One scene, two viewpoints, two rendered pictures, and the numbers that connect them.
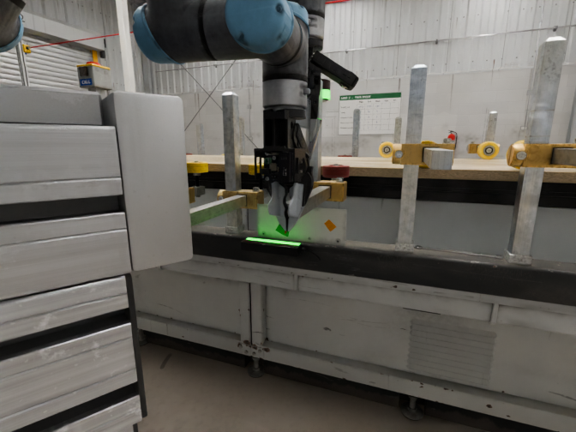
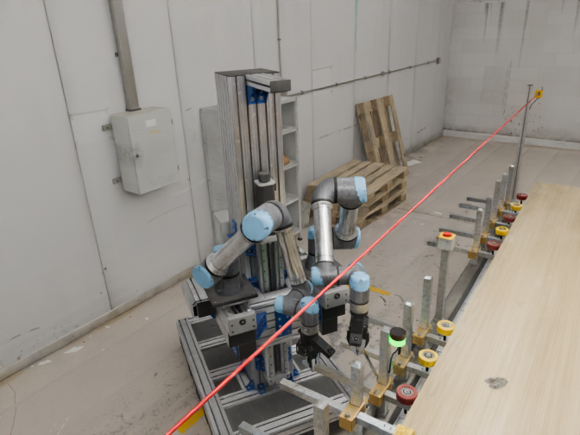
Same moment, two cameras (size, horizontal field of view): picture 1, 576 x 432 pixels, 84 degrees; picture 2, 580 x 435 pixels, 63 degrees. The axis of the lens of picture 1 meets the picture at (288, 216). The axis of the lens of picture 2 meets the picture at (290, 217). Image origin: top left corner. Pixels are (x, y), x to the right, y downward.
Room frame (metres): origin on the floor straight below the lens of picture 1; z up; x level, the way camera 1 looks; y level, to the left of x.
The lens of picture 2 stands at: (0.92, -1.62, 2.25)
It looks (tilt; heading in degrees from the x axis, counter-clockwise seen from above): 23 degrees down; 105
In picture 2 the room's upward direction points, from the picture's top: 2 degrees counter-clockwise
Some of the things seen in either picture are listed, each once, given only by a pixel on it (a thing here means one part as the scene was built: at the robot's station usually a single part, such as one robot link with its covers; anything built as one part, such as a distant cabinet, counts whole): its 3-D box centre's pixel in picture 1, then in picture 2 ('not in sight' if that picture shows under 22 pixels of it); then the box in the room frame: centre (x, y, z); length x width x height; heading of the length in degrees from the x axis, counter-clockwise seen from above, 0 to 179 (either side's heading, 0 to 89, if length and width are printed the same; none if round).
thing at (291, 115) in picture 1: (283, 147); (308, 342); (0.56, 0.01, 0.96); 0.09 x 0.08 x 0.12; 160
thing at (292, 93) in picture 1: (286, 98); (309, 327); (0.57, 0.00, 1.05); 0.08 x 0.08 x 0.05
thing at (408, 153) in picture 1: (422, 153); (354, 411); (0.79, -0.33, 0.95); 0.14 x 0.06 x 0.05; 70
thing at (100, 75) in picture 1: (94, 78); (446, 242); (1.15, 0.64, 1.18); 0.07 x 0.07 x 0.08; 70
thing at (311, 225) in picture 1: (299, 224); (380, 397); (0.87, -0.03, 0.75); 0.26 x 0.01 x 0.10; 70
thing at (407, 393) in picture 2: (335, 183); (406, 401); (0.98, -0.15, 0.85); 0.08 x 0.08 x 0.11
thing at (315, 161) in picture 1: (313, 171); (383, 376); (0.89, -0.07, 0.90); 0.04 x 0.04 x 0.48; 70
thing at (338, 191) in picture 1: (321, 189); (381, 390); (0.88, -0.09, 0.85); 0.14 x 0.06 x 0.05; 70
